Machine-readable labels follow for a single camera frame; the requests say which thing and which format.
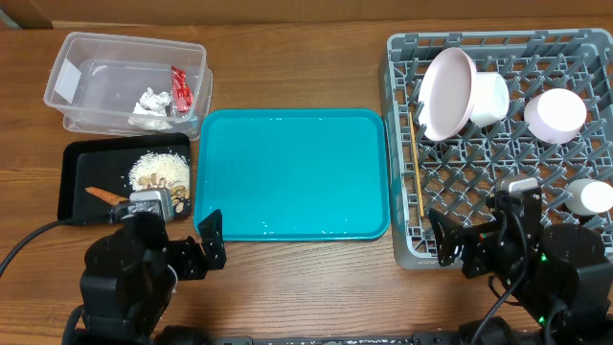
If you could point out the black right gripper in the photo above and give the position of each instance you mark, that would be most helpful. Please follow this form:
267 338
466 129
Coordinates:
476 240

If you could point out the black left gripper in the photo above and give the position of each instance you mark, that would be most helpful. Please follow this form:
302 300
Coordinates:
195 266

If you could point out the rice and peanuts pile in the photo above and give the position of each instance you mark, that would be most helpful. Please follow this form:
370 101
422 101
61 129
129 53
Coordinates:
169 171

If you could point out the wooden chopstick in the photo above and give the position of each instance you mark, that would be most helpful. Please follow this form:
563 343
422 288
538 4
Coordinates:
415 160

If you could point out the orange carrot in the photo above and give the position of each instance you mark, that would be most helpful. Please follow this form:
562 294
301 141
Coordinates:
107 197

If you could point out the white plate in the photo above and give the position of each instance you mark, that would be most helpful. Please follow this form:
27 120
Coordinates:
446 92

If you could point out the white napkin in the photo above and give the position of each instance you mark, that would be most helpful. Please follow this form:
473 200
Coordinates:
144 117

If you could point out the white bowl with food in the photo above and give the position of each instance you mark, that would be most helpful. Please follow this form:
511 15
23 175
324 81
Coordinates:
492 99

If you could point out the red snack wrapper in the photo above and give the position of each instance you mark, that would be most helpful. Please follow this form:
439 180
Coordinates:
182 96

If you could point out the white tissue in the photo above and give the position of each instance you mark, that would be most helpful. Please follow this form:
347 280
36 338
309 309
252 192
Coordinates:
157 103

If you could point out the white upturned bowl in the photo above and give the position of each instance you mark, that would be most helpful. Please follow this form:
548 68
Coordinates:
555 116

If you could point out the white paper cup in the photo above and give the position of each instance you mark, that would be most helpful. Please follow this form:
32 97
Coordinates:
589 197

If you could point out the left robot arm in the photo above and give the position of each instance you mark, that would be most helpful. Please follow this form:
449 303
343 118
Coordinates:
129 278

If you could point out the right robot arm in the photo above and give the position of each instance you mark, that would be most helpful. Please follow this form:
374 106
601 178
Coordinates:
559 275

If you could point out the grey dishwasher rack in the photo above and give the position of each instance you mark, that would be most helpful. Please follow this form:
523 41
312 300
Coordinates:
458 174

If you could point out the clear plastic waste bin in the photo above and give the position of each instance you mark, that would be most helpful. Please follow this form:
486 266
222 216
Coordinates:
97 79

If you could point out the teal serving tray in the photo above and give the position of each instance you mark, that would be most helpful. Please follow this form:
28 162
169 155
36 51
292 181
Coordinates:
294 175

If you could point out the black tray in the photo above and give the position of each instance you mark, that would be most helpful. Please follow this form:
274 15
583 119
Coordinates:
106 164

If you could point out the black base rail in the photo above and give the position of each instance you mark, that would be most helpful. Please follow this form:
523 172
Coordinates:
422 338

